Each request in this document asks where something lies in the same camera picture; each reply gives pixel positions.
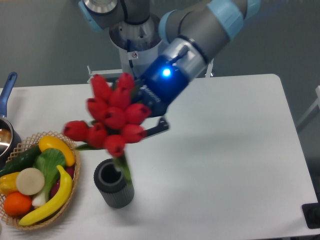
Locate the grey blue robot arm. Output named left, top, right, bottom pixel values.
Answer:
left=78, top=0, right=261, bottom=137

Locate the red tulip bouquet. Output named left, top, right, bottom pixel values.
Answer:
left=62, top=72, right=151, bottom=185

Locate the green bok choy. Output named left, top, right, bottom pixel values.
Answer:
left=32, top=148, right=66, bottom=208

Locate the white frame right edge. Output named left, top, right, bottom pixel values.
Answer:
left=296, top=85, right=320, bottom=134

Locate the woven wicker basket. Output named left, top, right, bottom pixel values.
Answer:
left=0, top=131, right=81, bottom=231

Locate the yellow banana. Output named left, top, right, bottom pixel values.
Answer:
left=18, top=165, right=73, bottom=227

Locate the dark grey ribbed vase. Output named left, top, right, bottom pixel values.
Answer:
left=93, top=159, right=135, bottom=209

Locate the black device table edge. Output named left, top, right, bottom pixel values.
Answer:
left=301, top=202, right=320, bottom=229

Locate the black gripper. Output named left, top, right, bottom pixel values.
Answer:
left=106, top=55, right=189, bottom=139

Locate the beige round slice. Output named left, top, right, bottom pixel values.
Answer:
left=15, top=167, right=45, bottom=196

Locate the dark green cucumber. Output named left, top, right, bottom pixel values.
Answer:
left=0, top=145, right=41, bottom=177

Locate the yellow bell pepper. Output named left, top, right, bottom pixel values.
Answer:
left=0, top=172, right=20, bottom=196

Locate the blue handled saucepan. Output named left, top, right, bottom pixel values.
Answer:
left=0, top=72, right=22, bottom=169

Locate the purple red vegetable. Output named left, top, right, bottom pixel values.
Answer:
left=50, top=166, right=75, bottom=199

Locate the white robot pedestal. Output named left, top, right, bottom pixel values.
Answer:
left=86, top=17, right=216, bottom=85

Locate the orange fruit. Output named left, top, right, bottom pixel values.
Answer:
left=3, top=192, right=32, bottom=216

